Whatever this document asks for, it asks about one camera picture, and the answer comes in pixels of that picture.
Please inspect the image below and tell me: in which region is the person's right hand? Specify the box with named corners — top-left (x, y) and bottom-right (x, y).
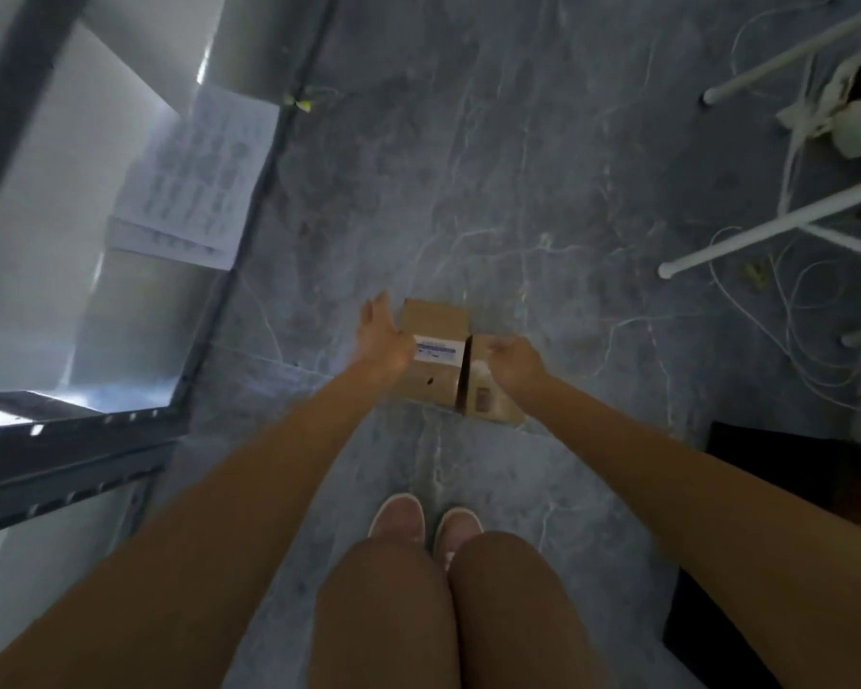
top-left (486, 335), bottom-right (551, 400)

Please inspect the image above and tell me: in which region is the person's left hand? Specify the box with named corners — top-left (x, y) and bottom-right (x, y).
top-left (353, 290), bottom-right (419, 378)

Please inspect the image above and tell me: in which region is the brown cardboard box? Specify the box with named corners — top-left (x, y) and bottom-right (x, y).
top-left (393, 298), bottom-right (528, 427)

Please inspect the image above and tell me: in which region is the person's left forearm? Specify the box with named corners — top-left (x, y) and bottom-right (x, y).
top-left (0, 357), bottom-right (397, 689)

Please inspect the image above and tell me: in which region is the person's right forearm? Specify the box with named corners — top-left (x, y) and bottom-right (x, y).
top-left (522, 374), bottom-right (861, 689)

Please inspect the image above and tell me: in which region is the person's right pink shoe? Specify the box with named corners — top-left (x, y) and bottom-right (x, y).
top-left (433, 505), bottom-right (485, 572)

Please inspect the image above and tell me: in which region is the person's pink shoe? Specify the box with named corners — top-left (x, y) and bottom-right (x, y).
top-left (433, 505), bottom-right (485, 572)
top-left (366, 492), bottom-right (426, 547)

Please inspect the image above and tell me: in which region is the person's left pink shoe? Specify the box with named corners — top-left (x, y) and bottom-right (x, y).
top-left (366, 492), bottom-right (426, 547)

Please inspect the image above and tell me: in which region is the printed white paper sheet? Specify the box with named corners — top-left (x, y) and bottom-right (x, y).
top-left (106, 215), bottom-right (239, 272)
top-left (115, 81), bottom-right (282, 255)

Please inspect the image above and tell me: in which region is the person's right leg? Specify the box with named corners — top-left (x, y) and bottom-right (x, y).
top-left (448, 531), bottom-right (614, 689)

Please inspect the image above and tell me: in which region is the person's leg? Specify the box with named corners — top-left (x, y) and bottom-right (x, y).
top-left (448, 531), bottom-right (614, 689)
top-left (307, 534), bottom-right (462, 689)

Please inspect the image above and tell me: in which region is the white metal table leg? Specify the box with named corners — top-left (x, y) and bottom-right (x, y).
top-left (701, 0), bottom-right (861, 107)
top-left (657, 172), bottom-right (861, 281)

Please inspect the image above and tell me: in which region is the person's left leg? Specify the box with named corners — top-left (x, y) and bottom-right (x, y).
top-left (307, 534), bottom-right (462, 689)

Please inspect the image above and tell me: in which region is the black case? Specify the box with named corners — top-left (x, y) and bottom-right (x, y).
top-left (662, 420), bottom-right (861, 689)

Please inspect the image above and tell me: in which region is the dark grey metal shelf rack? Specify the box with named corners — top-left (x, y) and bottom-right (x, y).
top-left (0, 0), bottom-right (340, 542)

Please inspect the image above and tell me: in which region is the white table crossbar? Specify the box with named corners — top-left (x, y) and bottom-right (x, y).
top-left (802, 222), bottom-right (861, 264)

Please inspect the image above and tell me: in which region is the white bag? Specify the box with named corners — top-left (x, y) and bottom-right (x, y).
top-left (775, 35), bottom-right (861, 161)

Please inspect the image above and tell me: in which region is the tangled white cable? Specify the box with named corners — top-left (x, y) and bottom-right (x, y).
top-left (707, 226), bottom-right (861, 412)

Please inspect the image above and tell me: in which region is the thin white cable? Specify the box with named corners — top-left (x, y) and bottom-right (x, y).
top-left (728, 0), bottom-right (842, 217)

